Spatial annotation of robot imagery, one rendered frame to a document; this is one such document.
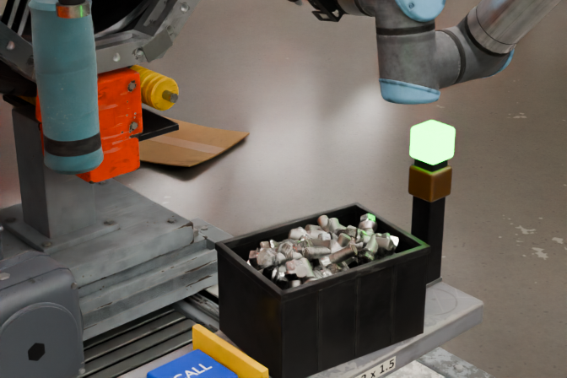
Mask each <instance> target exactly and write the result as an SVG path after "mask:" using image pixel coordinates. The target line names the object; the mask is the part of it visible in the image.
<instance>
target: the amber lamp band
mask: <svg viewBox="0 0 567 378"><path fill-rule="evenodd" d="M451 179H452V167H451V166H450V165H447V166H446V167H444V168H441V169H439V170H436V171H428V170H425V169H423V168H420V167H418V166H416V165H414V164H413V165H410V166H409V174H408V193H409V194H410V195H412V196H415V197H417V198H420V199H422V200H425V201H426V202H428V203H432V202H435V201H437V200H439V199H441V198H443V197H447V196H449V195H450V194H451Z"/></svg>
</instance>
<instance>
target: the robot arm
mask: <svg viewBox="0 0 567 378"><path fill-rule="evenodd" d="M288 1H290V2H294V3H295V4H297V5H299V6H302V5H303V3H302V1H301V0H288ZM560 1H561V0H482V1H481V2H480V3H479V4H478V5H477V6H476V7H474V8H473V9H471V10H470V12H469V13H468V14H467V15H466V16H465V17H464V18H463V19H462V21H461V22H460V23H459V24H457V25H456V26H453V27H450V28H446V29H442V30H435V18H436V17H437V16H438V15H439V14H440V12H441V11H442V9H443V7H444V6H445V3H446V0H308V2H309V3H310V5H311V6H312V7H313V8H315V9H316V10H321V11H312V13H313V14H314V15H315V16H316V17H317V18H318V19H319V20H320V21H331V22H338V21H339V20H340V19H341V18H342V16H343V15H344V14H351V15H355V16H365V17H375V27H376V41H377V52H378V63H379V74H380V78H378V81H379V82H380V86H381V96H382V98H383V99H384V100H386V101H388V102H391V103H395V104H405V105H417V104H428V103H432V102H435V101H437V100H438V99H439V98H440V91H439V89H443V88H446V87H449V86H451V85H454V84H459V83H463V82H467V81H470V80H474V79H477V78H488V77H491V76H493V75H495V74H496V73H499V72H501V71H502V70H504V69H505V68H506V67H507V66H508V65H509V63H510V61H511V59H512V57H513V54H514V48H515V47H516V44H517V43H518V42H519V41H520V40H521V39H522V38H523V37H524V36H525V35H526V34H527V33H528V32H529V31H530V30H531V29H532V28H533V27H534V26H535V25H536V24H537V23H538V22H539V21H540V20H541V19H542V18H543V17H544V16H545V15H546V14H547V13H548V12H549V11H550V10H551V9H552V8H553V7H554V6H555V5H557V4H558V3H559V2H560ZM336 10H337V11H338V12H337V14H338V16H337V17H336V16H335V15H334V14H333V13H332V12H335V11H336ZM320 14H326V15H327V16H328V17H329V18H330V19H324V18H323V17H322V16H321V15H320Z"/></svg>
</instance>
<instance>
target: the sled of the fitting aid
mask: <svg viewBox="0 0 567 378"><path fill-rule="evenodd" d="M193 233H194V242H193V243H192V244H190V245H188V246H183V247H182V248H179V249H177V250H174V251H171V252H168V253H166V254H164V255H162V256H158V257H156V258H153V259H151V260H148V261H146V262H143V263H140V264H138V265H136V266H133V267H130V268H128V269H125V270H123V271H120V272H118V273H114V274H112V275H110V276H108V277H105V278H102V279H99V280H97V281H94V282H93V283H88V284H86V285H84V286H82V287H79V288H78V297H79V306H80V309H81V311H82V315H83V319H84V333H83V341H85V340H87V339H90V338H92V337H95V336H97V335H99V334H101V333H103V332H107V331H109V330H111V329H113V328H115V327H119V326H120V325H122V324H125V323H127V322H130V321H132V320H135V319H137V318H139V317H141V316H144V315H147V314H148V313H150V312H153V311H156V310H158V309H160V308H162V307H165V306H167V305H170V304H172V303H174V302H176V301H178V300H182V299H184V298H186V297H188V296H190V295H193V294H195V293H198V292H200V291H202V290H205V289H207V288H210V287H212V286H214V285H216V284H218V259H217V251H216V250H215V242H217V241H215V240H212V239H210V238H209V237H207V236H206V235H203V234H202V233H200V232H198V230H197V229H195V228H193Z"/></svg>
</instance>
